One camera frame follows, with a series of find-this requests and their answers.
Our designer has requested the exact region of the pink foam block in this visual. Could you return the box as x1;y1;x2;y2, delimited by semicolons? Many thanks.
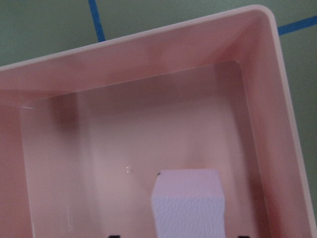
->
151;169;225;238

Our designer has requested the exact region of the pink plastic bin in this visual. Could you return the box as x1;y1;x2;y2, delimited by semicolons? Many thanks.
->
0;4;317;238

